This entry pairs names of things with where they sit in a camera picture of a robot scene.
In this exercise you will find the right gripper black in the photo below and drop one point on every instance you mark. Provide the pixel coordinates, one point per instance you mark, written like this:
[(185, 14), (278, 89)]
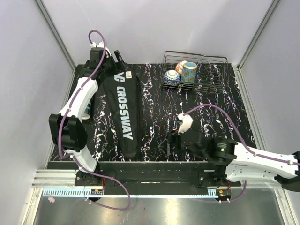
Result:
[(174, 138)]

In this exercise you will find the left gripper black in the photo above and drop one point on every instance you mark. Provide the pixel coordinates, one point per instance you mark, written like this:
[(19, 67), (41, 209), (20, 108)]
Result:
[(119, 67)]

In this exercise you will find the black Crossway racket bag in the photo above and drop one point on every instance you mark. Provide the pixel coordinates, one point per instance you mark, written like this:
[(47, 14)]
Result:
[(123, 92)]

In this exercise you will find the black shuttlecock tube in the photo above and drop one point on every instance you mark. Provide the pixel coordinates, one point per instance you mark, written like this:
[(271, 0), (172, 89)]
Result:
[(87, 111)]

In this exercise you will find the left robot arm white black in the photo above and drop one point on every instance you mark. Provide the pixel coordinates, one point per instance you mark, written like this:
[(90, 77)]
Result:
[(66, 127)]

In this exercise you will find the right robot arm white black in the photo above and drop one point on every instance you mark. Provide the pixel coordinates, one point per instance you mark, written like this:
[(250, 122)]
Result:
[(235, 161)]

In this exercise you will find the blue white patterned bowl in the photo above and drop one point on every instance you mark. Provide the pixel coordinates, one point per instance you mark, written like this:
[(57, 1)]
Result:
[(172, 77)]

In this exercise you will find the red white patterned cup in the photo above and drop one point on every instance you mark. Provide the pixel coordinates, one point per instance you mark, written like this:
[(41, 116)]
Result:
[(179, 66)]

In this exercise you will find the light blue butterfly cup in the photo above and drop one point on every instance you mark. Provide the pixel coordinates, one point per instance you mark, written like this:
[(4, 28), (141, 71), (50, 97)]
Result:
[(189, 72)]

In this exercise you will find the small pink object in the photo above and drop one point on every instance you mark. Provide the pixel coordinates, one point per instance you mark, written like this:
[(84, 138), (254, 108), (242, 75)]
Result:
[(51, 199)]

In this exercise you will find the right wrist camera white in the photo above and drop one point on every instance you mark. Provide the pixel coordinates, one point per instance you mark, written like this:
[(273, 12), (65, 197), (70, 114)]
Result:
[(185, 122)]

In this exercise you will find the dark wire dish rack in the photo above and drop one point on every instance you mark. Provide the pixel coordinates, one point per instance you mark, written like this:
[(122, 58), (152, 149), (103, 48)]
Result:
[(211, 76)]

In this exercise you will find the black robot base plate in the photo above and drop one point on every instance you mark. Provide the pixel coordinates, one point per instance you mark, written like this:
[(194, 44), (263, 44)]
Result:
[(156, 178)]

